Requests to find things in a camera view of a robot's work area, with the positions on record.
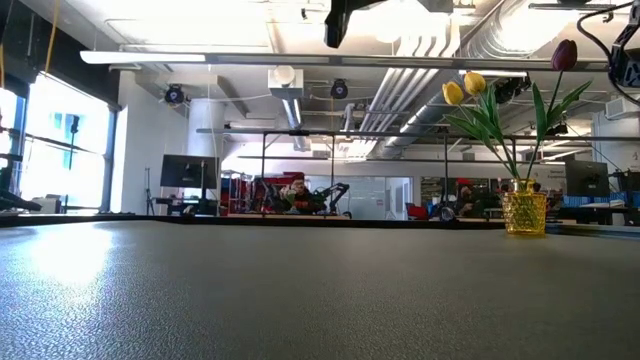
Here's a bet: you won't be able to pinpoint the dark maroon artificial tulip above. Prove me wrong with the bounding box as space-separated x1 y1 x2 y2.
524 38 595 182

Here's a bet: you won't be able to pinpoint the yellow artificial tulip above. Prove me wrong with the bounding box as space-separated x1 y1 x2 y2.
463 71 521 182
441 81 521 182

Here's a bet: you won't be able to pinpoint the yellow textured glass vase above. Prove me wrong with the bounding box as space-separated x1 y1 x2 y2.
501 178 549 236

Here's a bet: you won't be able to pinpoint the white ceiling box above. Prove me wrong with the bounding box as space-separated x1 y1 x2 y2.
267 64 305 100

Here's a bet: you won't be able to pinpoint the silver ventilation ducts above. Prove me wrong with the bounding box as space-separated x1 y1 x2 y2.
344 19 501 161

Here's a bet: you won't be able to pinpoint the black monitor with grey back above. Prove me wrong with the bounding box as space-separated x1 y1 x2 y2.
564 159 610 198

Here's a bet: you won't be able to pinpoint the person seated at desk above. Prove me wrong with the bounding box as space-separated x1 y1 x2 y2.
277 177 321 215

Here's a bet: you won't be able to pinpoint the long ceiling light bar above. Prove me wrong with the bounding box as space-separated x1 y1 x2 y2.
79 49 207 65

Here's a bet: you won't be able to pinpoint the red chair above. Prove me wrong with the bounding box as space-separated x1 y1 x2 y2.
405 202 431 221

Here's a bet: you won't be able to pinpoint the black monitor on stand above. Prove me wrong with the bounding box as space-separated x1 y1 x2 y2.
159 153 220 201

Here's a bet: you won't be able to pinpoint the person beside workbench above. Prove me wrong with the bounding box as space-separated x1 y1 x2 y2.
452 177 481 219

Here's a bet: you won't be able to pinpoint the black table mat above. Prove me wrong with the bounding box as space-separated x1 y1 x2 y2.
0 219 640 360

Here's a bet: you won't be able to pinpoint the black silhouetted equipment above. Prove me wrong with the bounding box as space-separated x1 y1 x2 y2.
0 152 45 212

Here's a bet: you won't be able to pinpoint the white wall air unit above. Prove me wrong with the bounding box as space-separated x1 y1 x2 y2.
604 94 640 120

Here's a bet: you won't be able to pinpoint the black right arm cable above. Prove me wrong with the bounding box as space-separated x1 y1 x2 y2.
576 0 640 107

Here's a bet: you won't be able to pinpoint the black ceiling camera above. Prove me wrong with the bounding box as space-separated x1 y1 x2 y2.
163 83 186 106
329 78 350 100

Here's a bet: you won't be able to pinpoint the black metal rack frame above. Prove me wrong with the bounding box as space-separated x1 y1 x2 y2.
196 127 640 221

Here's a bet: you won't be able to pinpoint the black aluminium table frame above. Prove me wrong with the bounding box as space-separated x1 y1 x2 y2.
0 212 640 236

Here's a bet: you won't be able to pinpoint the black camera on pole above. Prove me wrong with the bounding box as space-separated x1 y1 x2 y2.
67 114 81 171

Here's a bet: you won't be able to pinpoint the orange hanging strap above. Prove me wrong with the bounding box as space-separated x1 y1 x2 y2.
43 0 61 75

